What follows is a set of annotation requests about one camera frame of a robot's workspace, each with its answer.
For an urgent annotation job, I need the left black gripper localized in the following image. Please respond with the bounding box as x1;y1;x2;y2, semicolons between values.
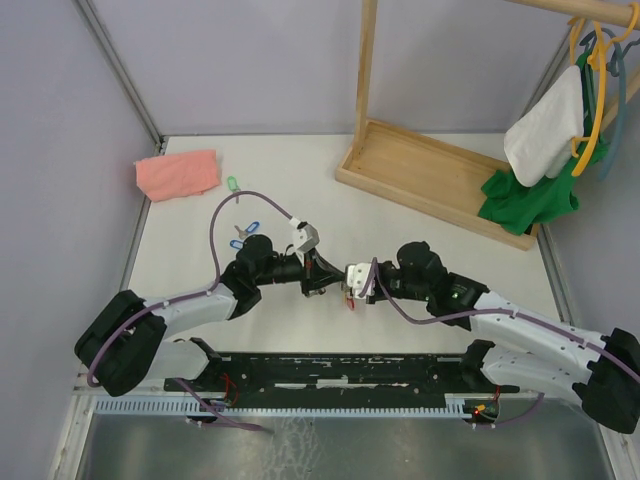
255;247;346;296

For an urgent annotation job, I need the red handled keyring holder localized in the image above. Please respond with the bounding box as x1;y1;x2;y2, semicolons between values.
341;281;355;311

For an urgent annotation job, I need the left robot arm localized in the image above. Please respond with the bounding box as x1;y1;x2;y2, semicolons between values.
74;235;344;397

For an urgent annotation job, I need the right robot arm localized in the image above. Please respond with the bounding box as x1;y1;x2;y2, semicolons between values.
348;242;639;434

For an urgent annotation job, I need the red tag key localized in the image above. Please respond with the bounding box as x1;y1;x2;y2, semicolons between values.
304;287;327;298

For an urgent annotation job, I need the blue tag key upper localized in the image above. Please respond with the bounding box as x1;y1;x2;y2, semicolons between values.
234;221;260;240

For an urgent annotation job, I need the blue tag key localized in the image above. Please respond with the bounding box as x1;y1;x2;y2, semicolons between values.
234;221;260;240
229;239;244;250

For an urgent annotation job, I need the blue tag key lower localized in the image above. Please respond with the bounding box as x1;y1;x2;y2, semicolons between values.
229;239;244;250

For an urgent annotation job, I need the wooden clothes rack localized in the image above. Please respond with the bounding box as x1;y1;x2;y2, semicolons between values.
335;1;639;250

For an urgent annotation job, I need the green tag key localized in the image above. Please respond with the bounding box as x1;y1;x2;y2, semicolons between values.
227;175;241;203

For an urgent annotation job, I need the green shirt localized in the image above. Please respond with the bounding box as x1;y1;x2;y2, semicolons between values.
478;63;587;236

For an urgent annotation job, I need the pink folded cloth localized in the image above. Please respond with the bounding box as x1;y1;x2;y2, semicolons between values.
134;150;221;203

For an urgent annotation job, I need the white towel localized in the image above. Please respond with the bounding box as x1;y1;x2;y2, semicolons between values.
504;65;584;187

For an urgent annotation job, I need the yellow hanger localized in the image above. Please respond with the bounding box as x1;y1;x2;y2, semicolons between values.
568;17;632;177

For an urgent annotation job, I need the teal hanger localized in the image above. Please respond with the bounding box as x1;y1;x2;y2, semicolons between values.
597;38;639;182

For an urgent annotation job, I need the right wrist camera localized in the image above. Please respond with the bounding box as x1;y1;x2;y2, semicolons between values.
344;263;376;300

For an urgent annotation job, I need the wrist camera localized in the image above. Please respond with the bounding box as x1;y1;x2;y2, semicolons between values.
344;263;376;300
289;217;320;255

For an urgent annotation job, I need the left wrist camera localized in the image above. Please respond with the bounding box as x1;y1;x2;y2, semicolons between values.
289;217;320;255

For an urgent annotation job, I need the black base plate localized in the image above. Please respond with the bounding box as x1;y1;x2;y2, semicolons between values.
188;352;519;406

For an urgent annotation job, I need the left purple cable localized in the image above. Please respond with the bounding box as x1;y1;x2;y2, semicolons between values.
87;192;301;389

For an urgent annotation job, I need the purple cable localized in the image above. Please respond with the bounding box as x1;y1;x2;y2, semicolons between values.
367;257;640;429
87;192;301;389

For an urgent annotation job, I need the white slotted cable duct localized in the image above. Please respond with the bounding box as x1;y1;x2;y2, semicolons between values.
92;393;494;419

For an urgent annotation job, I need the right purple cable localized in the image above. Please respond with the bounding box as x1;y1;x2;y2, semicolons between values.
367;257;640;429

